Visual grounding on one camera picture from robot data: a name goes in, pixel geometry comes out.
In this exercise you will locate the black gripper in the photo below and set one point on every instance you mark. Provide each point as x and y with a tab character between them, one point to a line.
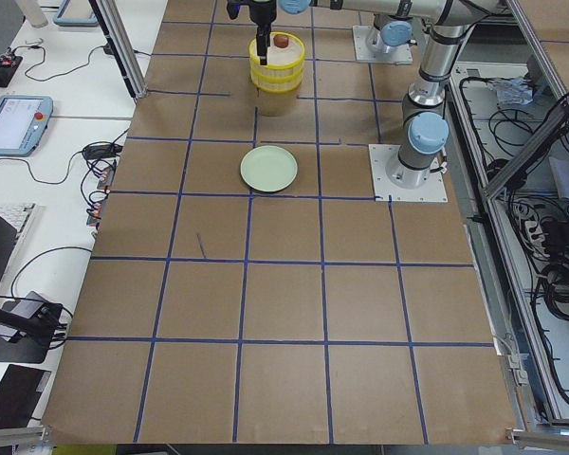
264	13

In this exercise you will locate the brown bun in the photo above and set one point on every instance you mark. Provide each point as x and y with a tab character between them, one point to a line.
281	40

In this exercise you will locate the yellow steamer layer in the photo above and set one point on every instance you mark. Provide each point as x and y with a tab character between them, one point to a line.
280	61
276	85

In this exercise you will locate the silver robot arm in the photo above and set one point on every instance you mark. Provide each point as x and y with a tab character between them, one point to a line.
426	131

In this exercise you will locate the light green plate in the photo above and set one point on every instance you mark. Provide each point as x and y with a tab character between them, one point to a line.
268	168

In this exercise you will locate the far blue teach pendant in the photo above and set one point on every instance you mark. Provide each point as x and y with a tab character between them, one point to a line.
75	13

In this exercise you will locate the blue teach pendant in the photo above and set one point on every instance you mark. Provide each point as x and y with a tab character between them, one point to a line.
75	13
23	120

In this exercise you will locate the black power adapter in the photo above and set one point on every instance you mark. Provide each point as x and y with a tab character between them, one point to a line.
101	151

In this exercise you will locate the near blue teach pendant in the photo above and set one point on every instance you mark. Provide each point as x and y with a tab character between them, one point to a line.
23	120

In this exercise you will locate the white keyboard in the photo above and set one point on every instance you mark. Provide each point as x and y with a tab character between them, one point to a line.
23	217

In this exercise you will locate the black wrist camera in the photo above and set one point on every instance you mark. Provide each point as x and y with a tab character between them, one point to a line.
233	8

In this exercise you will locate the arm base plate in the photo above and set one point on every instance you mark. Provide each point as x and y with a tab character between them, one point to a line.
388	45
393	182

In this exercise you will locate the aluminium frame post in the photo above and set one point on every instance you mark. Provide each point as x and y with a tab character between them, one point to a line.
109	19

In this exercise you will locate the black camera stand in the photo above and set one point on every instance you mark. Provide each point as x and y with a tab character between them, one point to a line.
28	328

